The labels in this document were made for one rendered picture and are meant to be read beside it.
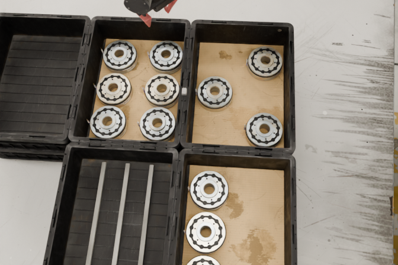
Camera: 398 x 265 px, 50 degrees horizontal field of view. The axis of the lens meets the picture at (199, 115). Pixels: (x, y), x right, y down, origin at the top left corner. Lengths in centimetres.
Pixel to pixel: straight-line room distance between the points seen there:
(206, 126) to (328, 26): 61
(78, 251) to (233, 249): 40
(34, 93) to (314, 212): 91
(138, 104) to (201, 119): 19
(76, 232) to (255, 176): 51
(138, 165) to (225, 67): 40
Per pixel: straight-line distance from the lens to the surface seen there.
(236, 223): 117
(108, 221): 121
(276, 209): 119
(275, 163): 116
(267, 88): 130
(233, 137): 123
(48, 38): 149
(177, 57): 132
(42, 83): 141
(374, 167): 142
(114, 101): 128
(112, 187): 123
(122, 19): 133
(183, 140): 113
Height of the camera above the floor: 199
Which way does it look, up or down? 67 degrees down
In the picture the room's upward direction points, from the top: 6 degrees counter-clockwise
